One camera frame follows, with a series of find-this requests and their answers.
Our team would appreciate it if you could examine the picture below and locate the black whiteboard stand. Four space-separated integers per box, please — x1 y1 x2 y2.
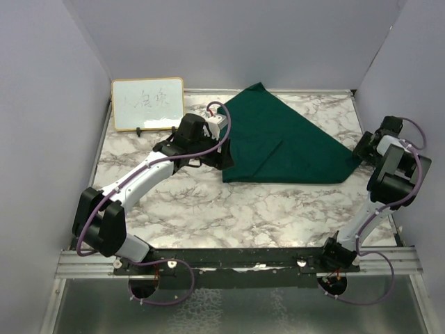
136 127 177 137

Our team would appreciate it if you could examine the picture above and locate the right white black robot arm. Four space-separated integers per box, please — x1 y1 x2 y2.
319 116 432 272

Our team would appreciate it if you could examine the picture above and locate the black mounting base rail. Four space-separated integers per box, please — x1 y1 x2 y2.
113 248 362 279

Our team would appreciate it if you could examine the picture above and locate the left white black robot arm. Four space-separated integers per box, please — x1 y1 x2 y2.
72 113 234 275

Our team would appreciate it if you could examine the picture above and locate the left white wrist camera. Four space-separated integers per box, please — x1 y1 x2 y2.
206 113 228 140

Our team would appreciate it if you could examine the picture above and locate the small framed whiteboard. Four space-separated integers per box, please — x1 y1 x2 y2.
111 77 185 132

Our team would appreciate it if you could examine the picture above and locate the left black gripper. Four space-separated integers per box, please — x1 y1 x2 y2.
190 129 234 170

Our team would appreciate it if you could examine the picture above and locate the green surgical drape cloth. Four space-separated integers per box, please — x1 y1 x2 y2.
218 83 362 184

